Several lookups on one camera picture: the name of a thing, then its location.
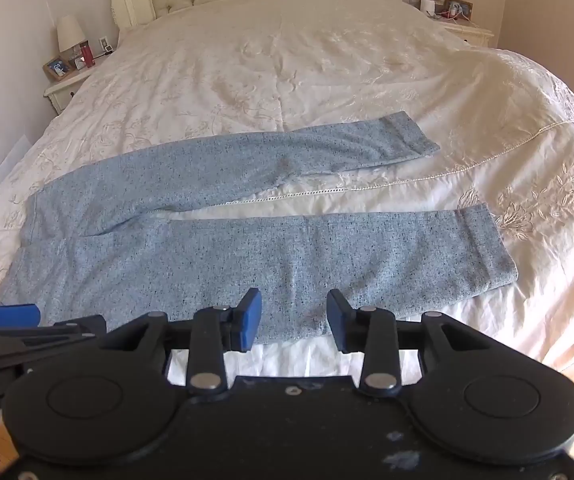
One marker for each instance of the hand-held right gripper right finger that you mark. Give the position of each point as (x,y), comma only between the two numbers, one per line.
(337,317)

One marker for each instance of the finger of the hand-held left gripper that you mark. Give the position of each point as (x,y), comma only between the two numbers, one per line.
(12,316)
(74,331)

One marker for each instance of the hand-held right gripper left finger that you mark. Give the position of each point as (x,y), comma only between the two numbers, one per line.
(249,320)

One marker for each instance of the light blue speckled pants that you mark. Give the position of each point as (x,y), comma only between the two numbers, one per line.
(167,260)

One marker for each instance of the cream nightstand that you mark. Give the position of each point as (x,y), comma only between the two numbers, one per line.
(472,35)
(64,91)

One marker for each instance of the cream embroidered bedspread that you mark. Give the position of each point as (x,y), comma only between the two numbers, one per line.
(292,60)

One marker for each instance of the red bottle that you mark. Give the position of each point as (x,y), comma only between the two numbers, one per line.
(87,55)

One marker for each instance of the small white device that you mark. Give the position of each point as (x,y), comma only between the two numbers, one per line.
(427,5)

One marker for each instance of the wooden photo frame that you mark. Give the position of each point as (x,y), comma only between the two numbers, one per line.
(459,8)
(56,67)

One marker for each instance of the white wall socket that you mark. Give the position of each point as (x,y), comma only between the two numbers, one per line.
(104,41)

